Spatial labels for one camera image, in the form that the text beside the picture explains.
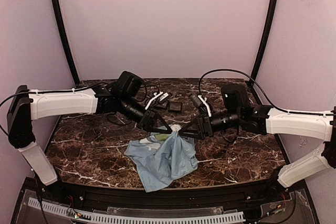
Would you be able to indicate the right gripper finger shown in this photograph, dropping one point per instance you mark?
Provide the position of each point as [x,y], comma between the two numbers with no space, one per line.
[191,127]
[191,135]

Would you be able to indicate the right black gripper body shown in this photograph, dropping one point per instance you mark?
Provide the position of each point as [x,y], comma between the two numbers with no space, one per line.
[203,126]

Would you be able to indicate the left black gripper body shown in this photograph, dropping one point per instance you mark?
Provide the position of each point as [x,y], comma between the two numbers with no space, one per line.
[147,119]

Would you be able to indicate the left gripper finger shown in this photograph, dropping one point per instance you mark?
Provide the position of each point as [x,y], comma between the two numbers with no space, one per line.
[161,131]
[160,122]

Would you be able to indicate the light blue printed t-shirt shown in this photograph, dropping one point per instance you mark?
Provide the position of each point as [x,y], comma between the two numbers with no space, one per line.
[161,159]

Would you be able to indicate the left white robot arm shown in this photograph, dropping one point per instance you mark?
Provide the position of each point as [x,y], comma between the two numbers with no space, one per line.
[29,105]

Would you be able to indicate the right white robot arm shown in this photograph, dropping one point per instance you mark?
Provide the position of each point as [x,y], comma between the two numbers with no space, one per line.
[268,119]

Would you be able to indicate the middle black display box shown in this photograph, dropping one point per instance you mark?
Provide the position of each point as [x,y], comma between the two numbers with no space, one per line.
[175,107]

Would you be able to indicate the white slotted cable duct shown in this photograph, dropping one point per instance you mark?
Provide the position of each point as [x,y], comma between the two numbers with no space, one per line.
[127,215]

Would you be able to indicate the black front frame rail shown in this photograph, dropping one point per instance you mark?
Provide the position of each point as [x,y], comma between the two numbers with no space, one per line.
[245,196]

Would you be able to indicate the right black frame post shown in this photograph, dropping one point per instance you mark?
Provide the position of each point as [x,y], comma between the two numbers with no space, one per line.
[264,38]

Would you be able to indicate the black frame post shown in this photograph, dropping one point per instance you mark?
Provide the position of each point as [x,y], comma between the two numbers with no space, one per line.
[64,41]
[264,38]

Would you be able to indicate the left black frame post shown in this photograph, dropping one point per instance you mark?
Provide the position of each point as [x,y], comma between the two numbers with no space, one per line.
[64,41]

